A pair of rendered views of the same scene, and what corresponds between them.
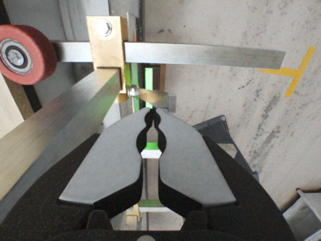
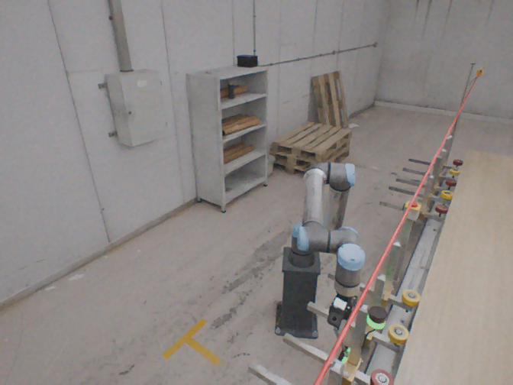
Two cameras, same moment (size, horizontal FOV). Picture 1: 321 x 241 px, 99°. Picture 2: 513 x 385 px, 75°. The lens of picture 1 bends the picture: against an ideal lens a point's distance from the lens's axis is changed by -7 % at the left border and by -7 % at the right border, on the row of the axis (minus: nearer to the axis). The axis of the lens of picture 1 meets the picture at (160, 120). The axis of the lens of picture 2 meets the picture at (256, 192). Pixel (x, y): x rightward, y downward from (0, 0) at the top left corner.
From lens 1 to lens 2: 133 cm
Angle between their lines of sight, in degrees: 37
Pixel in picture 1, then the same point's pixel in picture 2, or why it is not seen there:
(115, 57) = (347, 365)
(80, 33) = not seen: outside the picture
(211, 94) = (279, 363)
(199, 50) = (315, 353)
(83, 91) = (354, 346)
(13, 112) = (402, 367)
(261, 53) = (292, 341)
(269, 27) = not seen: outside the picture
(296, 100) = (197, 312)
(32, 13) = not seen: outside the picture
